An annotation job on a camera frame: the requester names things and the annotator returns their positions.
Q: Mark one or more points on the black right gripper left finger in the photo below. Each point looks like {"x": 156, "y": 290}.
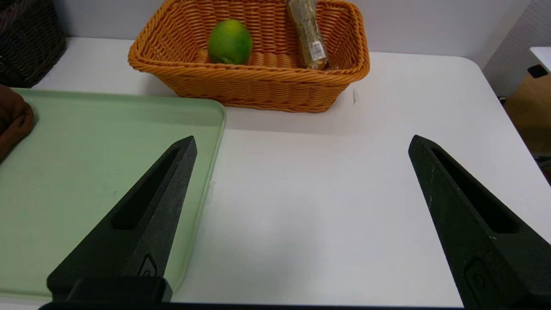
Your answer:
{"x": 142, "y": 241}

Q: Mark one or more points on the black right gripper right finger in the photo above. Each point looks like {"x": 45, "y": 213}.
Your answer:
{"x": 482, "y": 241}

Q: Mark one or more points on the brown towel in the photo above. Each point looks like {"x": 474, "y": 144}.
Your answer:
{"x": 13, "y": 120}

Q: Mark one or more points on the green lime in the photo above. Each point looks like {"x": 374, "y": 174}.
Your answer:
{"x": 230, "y": 41}

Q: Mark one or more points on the clear chocolate pack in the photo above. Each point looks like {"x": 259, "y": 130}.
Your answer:
{"x": 310, "y": 38}

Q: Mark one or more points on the orange wicker basket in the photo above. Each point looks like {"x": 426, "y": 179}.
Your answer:
{"x": 258, "y": 86}

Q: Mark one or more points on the dark brown wicker basket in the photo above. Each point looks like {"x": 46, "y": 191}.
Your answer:
{"x": 26, "y": 43}

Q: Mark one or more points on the small clear tape piece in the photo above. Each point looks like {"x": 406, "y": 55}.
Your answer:
{"x": 209, "y": 192}
{"x": 355, "y": 97}

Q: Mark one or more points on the light green plastic tray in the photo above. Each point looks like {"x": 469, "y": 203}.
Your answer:
{"x": 86, "y": 172}

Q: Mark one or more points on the white side table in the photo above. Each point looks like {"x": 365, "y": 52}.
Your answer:
{"x": 543, "y": 56}

